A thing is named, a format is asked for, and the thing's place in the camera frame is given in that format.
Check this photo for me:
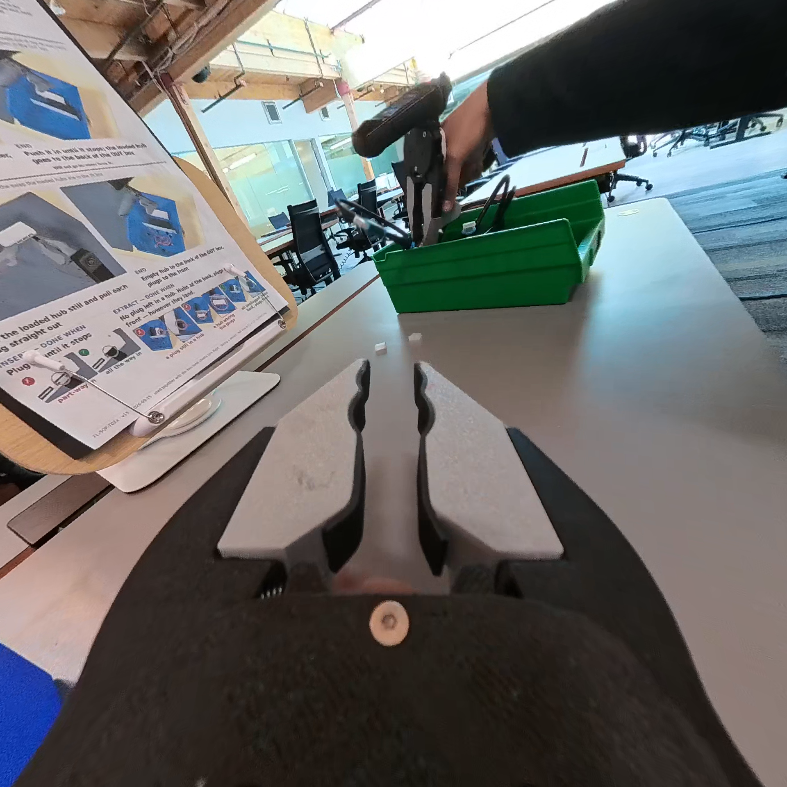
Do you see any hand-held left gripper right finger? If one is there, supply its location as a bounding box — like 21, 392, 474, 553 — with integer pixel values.
414, 362, 565, 577

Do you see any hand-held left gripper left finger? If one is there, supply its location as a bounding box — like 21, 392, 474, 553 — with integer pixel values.
216, 359, 371, 574

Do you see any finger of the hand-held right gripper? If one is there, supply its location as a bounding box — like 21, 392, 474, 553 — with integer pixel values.
424, 205, 463, 247
403, 180, 440, 247

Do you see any braided cable with green plugs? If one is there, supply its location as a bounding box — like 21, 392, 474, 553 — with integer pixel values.
335, 197, 413, 251

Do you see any silver hub with black cable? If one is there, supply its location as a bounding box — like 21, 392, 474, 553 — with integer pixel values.
472, 175, 519, 239

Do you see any green plastic bin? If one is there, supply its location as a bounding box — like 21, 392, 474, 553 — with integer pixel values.
373, 180, 607, 314

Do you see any blue plastic bin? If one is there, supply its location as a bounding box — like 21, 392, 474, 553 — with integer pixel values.
0, 642, 66, 787

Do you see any person's right forearm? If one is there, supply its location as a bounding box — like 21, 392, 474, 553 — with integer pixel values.
487, 0, 787, 159

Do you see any person's right hand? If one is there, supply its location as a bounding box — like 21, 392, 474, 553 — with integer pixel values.
438, 82, 497, 213

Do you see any white tablet stand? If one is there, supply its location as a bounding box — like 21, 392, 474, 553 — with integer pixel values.
97, 369, 282, 494

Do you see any dark desk grommet panel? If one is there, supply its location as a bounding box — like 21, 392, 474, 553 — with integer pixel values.
6, 472, 114, 546

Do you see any printed instruction sheet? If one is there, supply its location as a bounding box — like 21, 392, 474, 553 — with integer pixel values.
0, 0, 291, 451

